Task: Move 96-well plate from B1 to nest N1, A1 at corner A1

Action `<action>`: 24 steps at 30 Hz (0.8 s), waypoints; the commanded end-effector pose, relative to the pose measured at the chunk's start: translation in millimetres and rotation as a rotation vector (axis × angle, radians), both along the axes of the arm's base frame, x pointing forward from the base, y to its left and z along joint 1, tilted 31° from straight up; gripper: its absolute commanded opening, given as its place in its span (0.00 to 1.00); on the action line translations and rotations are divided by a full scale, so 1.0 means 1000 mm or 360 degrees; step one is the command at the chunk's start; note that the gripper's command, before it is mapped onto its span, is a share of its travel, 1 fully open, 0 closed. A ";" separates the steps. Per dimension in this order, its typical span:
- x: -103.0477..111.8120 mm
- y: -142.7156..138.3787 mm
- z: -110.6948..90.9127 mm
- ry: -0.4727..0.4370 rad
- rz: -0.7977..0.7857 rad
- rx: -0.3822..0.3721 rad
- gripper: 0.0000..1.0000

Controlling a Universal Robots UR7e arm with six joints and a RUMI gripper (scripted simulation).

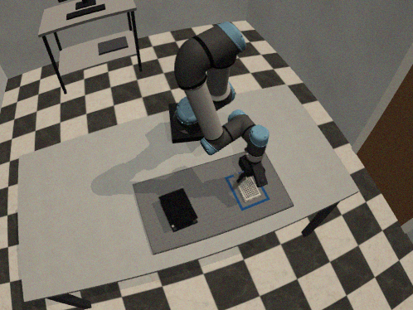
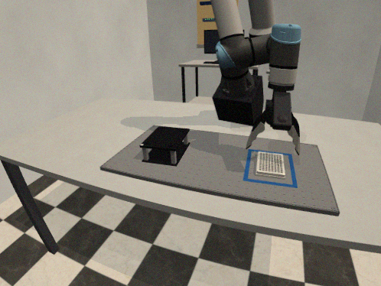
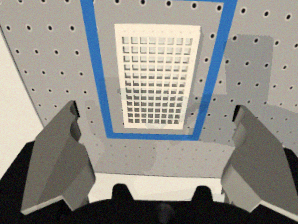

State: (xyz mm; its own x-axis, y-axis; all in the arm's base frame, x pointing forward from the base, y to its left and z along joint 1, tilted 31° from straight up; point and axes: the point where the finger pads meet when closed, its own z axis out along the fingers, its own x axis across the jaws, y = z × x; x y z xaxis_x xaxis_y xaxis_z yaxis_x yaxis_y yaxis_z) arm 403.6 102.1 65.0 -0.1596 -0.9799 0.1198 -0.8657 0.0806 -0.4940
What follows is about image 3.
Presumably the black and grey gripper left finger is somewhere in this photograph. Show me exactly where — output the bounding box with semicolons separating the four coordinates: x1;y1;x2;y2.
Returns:
0;101;96;224

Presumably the blue tape outline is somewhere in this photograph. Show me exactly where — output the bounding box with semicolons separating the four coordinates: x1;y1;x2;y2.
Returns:
80;0;238;141

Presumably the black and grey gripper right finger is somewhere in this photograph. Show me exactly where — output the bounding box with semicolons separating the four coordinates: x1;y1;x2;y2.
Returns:
220;105;298;224

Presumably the grey flat base plate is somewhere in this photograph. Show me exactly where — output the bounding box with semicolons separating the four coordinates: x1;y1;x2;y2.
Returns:
0;0;298;179

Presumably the white well plate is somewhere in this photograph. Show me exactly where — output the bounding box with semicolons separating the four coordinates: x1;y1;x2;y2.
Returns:
115;24;200;129

